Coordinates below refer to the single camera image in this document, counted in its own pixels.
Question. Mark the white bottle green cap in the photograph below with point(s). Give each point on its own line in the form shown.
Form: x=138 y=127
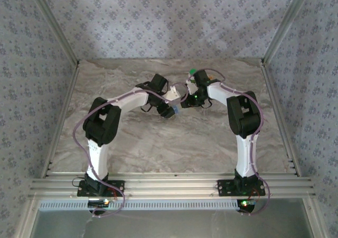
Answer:
x=193 y=71

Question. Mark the blue clear pill organizer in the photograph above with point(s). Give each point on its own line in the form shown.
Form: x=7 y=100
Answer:
x=176 y=110

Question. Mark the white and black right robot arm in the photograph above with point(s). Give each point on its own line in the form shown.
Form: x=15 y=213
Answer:
x=244 y=156

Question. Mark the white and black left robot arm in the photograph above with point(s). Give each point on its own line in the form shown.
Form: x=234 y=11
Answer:
x=97 y=159

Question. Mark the small black control board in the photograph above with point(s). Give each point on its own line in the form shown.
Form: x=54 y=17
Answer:
x=99 y=203
x=245 y=204

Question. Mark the grey metal sheet panel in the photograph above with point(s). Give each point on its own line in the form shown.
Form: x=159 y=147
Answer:
x=171 y=224

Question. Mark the aluminium table side rail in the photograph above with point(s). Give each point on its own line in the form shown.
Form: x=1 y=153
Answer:
x=271 y=90
x=61 y=122

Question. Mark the aluminium frame corner post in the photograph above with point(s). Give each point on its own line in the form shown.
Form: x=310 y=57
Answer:
x=284 y=24
x=55 y=24

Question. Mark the aluminium frame cross rail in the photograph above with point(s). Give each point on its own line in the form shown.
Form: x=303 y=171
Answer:
x=171 y=185

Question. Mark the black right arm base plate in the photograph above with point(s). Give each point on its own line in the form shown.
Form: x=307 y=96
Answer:
x=224 y=188

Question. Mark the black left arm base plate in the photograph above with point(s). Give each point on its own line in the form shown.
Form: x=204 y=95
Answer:
x=116 y=186

